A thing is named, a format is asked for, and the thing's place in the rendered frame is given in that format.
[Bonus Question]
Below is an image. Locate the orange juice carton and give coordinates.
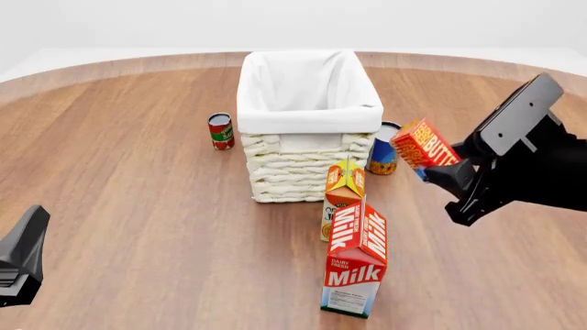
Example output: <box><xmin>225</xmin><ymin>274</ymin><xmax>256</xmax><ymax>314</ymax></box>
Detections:
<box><xmin>319</xmin><ymin>156</ymin><xmax>367</xmax><ymax>243</ymax></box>

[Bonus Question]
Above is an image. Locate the blue and orange can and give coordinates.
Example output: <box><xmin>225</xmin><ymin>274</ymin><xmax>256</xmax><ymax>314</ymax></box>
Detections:
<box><xmin>366</xmin><ymin>120</ymin><xmax>404</xmax><ymax>176</ymax></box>

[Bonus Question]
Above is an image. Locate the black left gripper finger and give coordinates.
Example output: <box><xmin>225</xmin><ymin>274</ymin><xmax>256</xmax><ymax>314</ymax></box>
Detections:
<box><xmin>0</xmin><ymin>203</ymin><xmax>51</xmax><ymax>278</ymax></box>

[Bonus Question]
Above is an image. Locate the grey flat plate on stalk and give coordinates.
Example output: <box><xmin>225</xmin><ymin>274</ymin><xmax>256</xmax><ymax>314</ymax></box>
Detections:
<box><xmin>473</xmin><ymin>71</ymin><xmax>566</xmax><ymax>157</ymax></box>

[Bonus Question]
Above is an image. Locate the red and orange butter box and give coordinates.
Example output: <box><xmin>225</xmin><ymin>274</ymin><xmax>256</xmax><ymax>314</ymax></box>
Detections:
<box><xmin>389</xmin><ymin>117</ymin><xmax>463</xmax><ymax>182</ymax></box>

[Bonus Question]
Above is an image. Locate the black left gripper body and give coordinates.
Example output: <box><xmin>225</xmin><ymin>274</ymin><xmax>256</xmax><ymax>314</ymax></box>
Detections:
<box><xmin>0</xmin><ymin>259</ymin><xmax>45</xmax><ymax>309</ymax></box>

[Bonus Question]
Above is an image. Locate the red tomato sauce can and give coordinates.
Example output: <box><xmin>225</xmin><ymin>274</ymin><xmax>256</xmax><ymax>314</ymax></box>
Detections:
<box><xmin>207</xmin><ymin>112</ymin><xmax>237</xmax><ymax>151</ymax></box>

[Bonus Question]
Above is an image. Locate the red and white milk carton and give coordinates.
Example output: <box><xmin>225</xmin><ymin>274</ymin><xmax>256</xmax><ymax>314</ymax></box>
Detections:
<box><xmin>319</xmin><ymin>194</ymin><xmax>390</xmax><ymax>320</ymax></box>

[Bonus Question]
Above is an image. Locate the white woven lined basket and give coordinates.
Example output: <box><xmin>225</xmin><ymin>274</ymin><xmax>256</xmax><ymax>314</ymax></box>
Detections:
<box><xmin>236</xmin><ymin>49</ymin><xmax>385</xmax><ymax>204</ymax></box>

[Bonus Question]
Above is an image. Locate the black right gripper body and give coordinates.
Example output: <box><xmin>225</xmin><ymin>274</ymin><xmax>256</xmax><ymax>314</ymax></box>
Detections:
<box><xmin>443</xmin><ymin>156</ymin><xmax>522</xmax><ymax>228</ymax></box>

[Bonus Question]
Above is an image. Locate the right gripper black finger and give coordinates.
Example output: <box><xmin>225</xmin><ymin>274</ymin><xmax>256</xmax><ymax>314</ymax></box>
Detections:
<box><xmin>421</xmin><ymin>159</ymin><xmax>482</xmax><ymax>204</ymax></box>
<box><xmin>450</xmin><ymin>132</ymin><xmax>494</xmax><ymax>167</ymax></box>

